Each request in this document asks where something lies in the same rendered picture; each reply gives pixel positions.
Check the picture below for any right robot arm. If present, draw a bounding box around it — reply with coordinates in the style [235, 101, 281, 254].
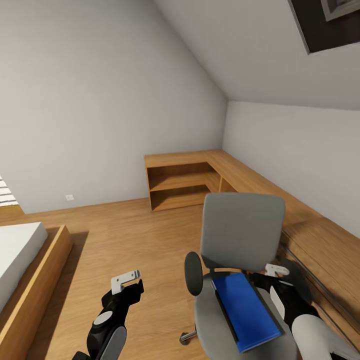
[248, 263, 360, 360]

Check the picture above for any folder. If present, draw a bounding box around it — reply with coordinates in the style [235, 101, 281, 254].
[211, 272, 281, 353]

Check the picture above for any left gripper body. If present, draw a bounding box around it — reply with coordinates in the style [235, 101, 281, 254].
[102, 283, 141, 311]

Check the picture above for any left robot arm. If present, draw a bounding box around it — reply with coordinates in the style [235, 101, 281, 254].
[72, 270, 144, 360]

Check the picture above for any swivel chair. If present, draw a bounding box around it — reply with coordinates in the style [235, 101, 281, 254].
[179, 192, 313, 360]

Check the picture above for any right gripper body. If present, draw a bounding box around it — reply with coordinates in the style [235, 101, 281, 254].
[253, 272, 283, 292]

